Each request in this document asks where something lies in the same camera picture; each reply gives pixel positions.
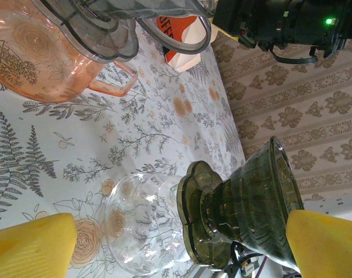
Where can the pink glass server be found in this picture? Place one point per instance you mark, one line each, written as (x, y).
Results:
(33, 58)

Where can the orange coffee filter box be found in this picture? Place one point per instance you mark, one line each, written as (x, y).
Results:
(171, 56)

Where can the grey plastic coffee dripper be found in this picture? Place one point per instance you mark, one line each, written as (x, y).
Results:
(112, 34)

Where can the floral patterned table cover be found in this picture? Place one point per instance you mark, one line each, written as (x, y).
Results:
(91, 139)

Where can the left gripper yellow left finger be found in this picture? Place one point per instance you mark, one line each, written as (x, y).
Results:
(28, 249)

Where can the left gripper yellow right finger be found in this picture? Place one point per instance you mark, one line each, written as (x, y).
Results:
(329, 249)

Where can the dark green coffee dripper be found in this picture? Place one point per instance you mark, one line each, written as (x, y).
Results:
(251, 197)

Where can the clear glass server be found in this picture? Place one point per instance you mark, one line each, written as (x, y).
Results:
(135, 231)

